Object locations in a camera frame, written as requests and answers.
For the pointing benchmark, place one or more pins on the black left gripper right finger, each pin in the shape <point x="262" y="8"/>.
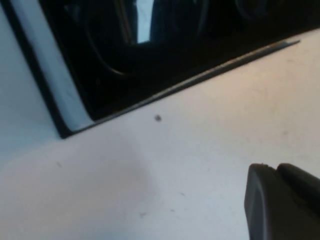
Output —
<point x="302" y="185"/>

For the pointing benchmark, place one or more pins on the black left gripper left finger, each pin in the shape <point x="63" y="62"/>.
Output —
<point x="265" y="205"/>

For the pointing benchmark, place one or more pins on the black frame glasses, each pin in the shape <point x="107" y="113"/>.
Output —
<point x="107" y="37"/>

